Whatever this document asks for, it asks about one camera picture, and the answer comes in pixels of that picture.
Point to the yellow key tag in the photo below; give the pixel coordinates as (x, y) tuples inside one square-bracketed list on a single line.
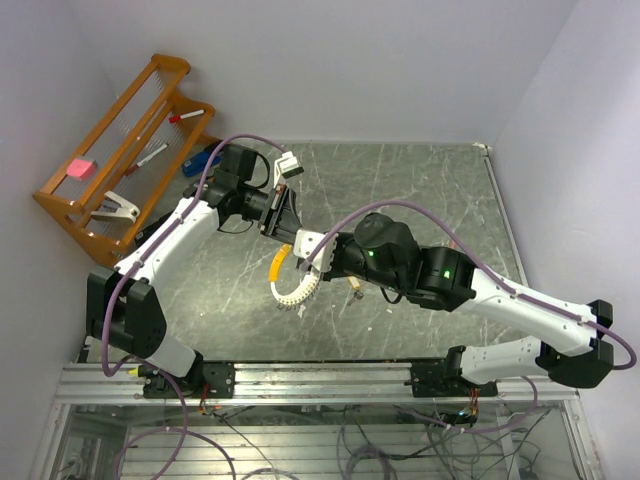
[(355, 283)]

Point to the white stapler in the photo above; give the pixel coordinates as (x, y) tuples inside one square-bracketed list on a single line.
[(116, 208)]

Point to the pink eraser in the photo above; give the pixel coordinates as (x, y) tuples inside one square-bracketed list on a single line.
[(81, 169)]

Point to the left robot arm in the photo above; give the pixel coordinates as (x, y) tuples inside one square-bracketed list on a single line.
[(125, 303)]

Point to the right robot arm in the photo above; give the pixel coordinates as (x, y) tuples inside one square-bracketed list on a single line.
[(562, 340)]

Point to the brown tipped marker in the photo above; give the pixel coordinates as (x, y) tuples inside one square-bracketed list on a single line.
[(146, 159)]

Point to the blue stapler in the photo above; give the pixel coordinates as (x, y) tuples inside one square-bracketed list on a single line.
[(195, 165)]

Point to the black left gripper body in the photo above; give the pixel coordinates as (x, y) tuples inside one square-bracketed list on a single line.
[(276, 210)]

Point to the black stapler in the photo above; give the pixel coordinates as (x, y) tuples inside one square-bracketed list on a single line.
[(145, 233)]

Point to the red capped marker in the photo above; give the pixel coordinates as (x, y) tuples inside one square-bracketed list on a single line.
[(181, 117)]

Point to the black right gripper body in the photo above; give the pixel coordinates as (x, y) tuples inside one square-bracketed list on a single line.
[(347, 259)]

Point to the large keyring with yellow handle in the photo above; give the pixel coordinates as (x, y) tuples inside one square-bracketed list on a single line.
[(305, 290)]

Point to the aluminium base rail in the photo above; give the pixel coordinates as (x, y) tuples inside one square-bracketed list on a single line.
[(266, 384)]

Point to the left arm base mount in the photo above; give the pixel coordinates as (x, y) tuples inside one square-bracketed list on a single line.
[(209, 380)]

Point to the silver key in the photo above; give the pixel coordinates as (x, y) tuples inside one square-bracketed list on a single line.
[(357, 296)]

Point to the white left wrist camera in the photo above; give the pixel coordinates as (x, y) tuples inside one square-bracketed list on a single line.
[(286, 167)]

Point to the orange wooden rack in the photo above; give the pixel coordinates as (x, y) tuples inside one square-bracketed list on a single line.
[(135, 125)]

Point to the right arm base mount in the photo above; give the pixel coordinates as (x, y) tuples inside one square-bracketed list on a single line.
[(439, 377)]

